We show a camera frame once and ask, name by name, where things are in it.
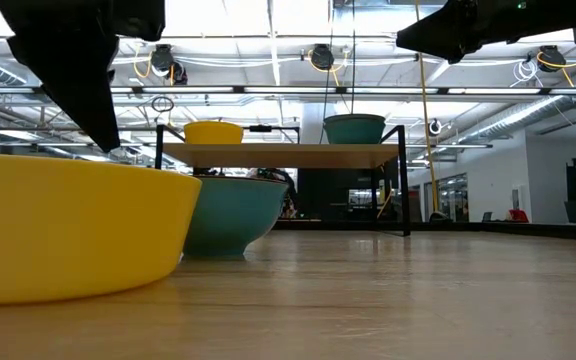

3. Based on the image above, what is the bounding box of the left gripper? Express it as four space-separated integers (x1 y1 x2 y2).
0 0 122 154

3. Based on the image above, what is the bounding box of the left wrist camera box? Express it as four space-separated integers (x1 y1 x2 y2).
116 0 167 43

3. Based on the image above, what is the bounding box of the long ceiling light bar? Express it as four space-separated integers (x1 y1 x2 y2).
0 85 576 96

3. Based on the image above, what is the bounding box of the teal patterned mini bowl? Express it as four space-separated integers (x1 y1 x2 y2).
182 174 290 260
322 113 387 146

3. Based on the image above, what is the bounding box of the silver ventilation duct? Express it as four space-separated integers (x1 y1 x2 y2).
455 62 576 144

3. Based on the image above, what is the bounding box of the black aluminium rig frame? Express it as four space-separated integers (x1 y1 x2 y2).
272 218 576 243

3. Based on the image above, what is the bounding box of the distant black metal frame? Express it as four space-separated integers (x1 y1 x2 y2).
242 123 302 146

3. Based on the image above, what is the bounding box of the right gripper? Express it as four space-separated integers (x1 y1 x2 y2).
395 0 555 65

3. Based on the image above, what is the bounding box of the yellow hanging cable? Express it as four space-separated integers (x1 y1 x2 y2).
413 0 449 224

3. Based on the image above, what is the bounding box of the black ceiling cable reel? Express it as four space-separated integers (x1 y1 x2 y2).
537 44 568 74
149 43 189 86
310 43 336 72

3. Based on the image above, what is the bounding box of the wooden shelf with black legs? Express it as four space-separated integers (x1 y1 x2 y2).
154 123 413 238

